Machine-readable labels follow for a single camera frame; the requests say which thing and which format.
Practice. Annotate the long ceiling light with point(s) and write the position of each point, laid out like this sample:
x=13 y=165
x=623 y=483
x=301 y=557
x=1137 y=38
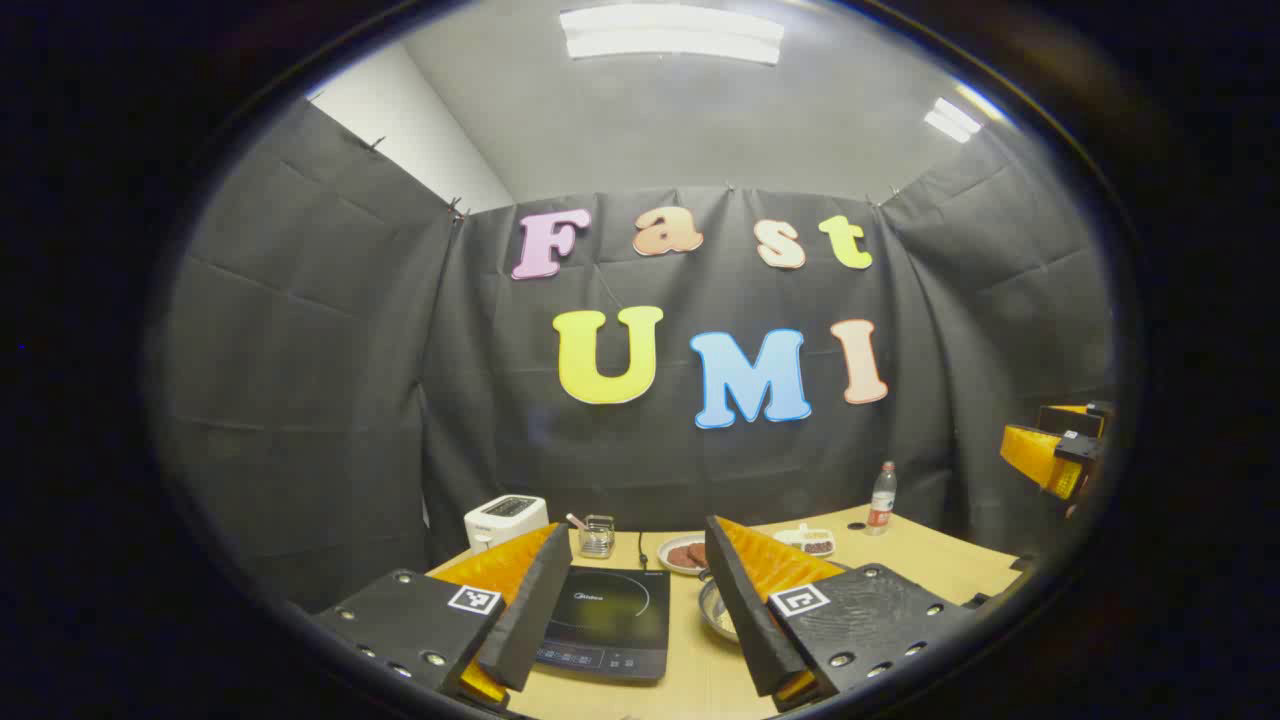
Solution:
x=670 y=35

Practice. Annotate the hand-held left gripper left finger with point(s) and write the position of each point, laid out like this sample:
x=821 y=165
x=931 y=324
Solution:
x=530 y=620

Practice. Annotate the black induction cooktop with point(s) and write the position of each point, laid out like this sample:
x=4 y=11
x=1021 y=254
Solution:
x=615 y=620

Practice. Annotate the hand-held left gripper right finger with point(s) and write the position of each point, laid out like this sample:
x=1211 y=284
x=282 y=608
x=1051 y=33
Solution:
x=745 y=620

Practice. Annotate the pile of soybeans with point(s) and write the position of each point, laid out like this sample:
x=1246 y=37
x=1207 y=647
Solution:
x=725 y=620

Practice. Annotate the clear water bottle red label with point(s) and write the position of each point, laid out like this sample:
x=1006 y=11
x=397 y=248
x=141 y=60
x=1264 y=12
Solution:
x=881 y=505

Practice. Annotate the black backdrop cloth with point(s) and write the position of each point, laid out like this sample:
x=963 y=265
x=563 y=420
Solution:
x=400 y=350

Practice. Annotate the round white plate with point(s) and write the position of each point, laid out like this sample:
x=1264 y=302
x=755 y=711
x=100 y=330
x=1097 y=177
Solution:
x=664 y=558

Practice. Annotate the red meat slice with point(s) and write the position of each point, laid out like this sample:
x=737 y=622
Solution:
x=698 y=553
x=677 y=557

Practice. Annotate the small ceiling light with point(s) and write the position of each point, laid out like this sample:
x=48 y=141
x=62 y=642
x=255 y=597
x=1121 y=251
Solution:
x=952 y=120

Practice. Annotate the white divided dish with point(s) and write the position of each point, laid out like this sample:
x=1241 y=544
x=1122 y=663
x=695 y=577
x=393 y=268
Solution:
x=800 y=538

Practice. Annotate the white toaster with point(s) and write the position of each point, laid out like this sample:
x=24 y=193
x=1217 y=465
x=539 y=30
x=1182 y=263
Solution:
x=505 y=520

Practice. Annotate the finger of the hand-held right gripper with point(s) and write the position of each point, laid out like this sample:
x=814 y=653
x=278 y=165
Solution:
x=1030 y=450
x=1070 y=418

